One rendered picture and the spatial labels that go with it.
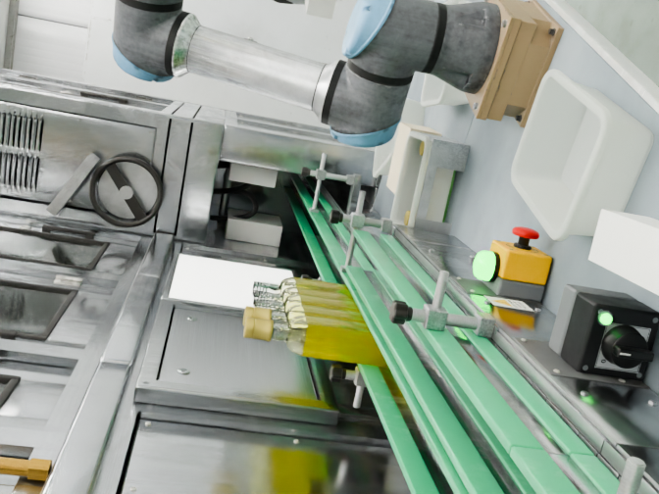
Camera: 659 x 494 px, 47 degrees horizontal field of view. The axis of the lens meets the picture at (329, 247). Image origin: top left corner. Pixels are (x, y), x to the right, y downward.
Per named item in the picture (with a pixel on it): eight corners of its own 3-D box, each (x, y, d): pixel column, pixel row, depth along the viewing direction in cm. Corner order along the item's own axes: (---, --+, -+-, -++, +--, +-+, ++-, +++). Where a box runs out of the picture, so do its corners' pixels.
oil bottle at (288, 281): (379, 316, 154) (274, 301, 151) (383, 289, 153) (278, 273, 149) (383, 324, 149) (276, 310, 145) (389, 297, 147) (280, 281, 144)
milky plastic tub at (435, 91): (455, 114, 173) (418, 107, 171) (474, 14, 170) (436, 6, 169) (481, 111, 156) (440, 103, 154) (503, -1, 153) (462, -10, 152)
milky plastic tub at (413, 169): (424, 231, 176) (387, 225, 175) (445, 136, 172) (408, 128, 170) (444, 250, 160) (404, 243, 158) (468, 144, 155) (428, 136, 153)
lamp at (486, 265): (485, 276, 115) (467, 273, 115) (492, 248, 114) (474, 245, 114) (495, 285, 111) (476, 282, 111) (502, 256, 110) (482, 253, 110)
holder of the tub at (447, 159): (421, 254, 177) (388, 249, 176) (447, 137, 172) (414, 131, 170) (440, 274, 161) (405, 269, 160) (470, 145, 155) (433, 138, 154)
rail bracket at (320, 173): (370, 220, 222) (293, 207, 218) (381, 163, 218) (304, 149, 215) (373, 222, 217) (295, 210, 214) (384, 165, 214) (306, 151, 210)
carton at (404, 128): (415, 190, 191) (385, 185, 190) (429, 127, 187) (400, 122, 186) (426, 201, 180) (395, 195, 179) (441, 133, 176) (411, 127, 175)
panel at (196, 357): (294, 279, 216) (173, 261, 210) (296, 269, 215) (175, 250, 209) (337, 426, 129) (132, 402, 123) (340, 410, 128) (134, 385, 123)
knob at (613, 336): (633, 366, 83) (650, 378, 80) (595, 361, 82) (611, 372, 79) (645, 327, 82) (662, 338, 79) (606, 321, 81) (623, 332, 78)
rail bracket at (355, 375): (398, 407, 132) (323, 397, 129) (407, 370, 130) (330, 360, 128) (403, 418, 128) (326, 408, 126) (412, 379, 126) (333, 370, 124)
